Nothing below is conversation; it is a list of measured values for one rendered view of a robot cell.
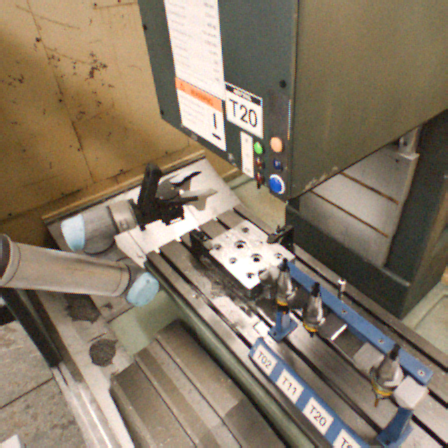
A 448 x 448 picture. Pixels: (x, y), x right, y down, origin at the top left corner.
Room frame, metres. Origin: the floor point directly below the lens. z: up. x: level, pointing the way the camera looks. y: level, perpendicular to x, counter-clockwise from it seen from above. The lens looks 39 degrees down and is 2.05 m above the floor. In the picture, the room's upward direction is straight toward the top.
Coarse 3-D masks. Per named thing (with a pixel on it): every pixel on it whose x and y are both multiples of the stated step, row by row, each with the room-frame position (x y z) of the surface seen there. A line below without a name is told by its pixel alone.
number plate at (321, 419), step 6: (312, 402) 0.49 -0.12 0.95; (306, 408) 0.49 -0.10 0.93; (312, 408) 0.48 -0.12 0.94; (318, 408) 0.48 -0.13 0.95; (306, 414) 0.48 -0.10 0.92; (312, 414) 0.47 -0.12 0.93; (318, 414) 0.47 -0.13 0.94; (324, 414) 0.46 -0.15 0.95; (312, 420) 0.46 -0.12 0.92; (318, 420) 0.46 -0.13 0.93; (324, 420) 0.45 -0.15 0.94; (330, 420) 0.45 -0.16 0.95; (318, 426) 0.44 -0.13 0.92; (324, 426) 0.44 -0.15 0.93; (324, 432) 0.43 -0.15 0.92
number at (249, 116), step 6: (240, 102) 0.62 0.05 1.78; (240, 108) 0.62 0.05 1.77; (246, 108) 0.61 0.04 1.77; (252, 108) 0.60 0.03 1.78; (240, 114) 0.63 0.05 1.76; (246, 114) 0.61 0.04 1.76; (252, 114) 0.60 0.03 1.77; (258, 114) 0.59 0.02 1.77; (240, 120) 0.63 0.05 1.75; (246, 120) 0.61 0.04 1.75; (252, 120) 0.60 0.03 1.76; (258, 120) 0.59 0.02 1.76; (252, 126) 0.60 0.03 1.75; (258, 126) 0.59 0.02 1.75; (258, 132) 0.59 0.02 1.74
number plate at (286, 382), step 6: (282, 372) 0.58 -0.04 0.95; (282, 378) 0.57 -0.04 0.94; (288, 378) 0.56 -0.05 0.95; (282, 384) 0.56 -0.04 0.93; (288, 384) 0.55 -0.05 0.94; (294, 384) 0.55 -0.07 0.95; (282, 390) 0.54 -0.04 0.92; (288, 390) 0.54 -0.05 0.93; (294, 390) 0.53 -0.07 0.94; (300, 390) 0.53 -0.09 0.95; (288, 396) 0.53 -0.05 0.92; (294, 396) 0.52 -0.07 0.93; (294, 402) 0.51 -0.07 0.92
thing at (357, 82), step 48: (144, 0) 0.84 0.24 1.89; (240, 0) 0.62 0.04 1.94; (288, 0) 0.54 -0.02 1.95; (336, 0) 0.58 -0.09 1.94; (384, 0) 0.66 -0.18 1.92; (432, 0) 0.76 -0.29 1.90; (240, 48) 0.62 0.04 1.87; (288, 48) 0.54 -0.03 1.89; (336, 48) 0.59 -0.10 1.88; (384, 48) 0.68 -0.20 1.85; (432, 48) 0.79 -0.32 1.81; (336, 96) 0.60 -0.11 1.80; (384, 96) 0.70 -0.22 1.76; (432, 96) 0.84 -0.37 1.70; (240, 144) 0.63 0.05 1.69; (288, 144) 0.54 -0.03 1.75; (336, 144) 0.61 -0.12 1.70; (384, 144) 0.73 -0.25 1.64; (288, 192) 0.54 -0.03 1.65
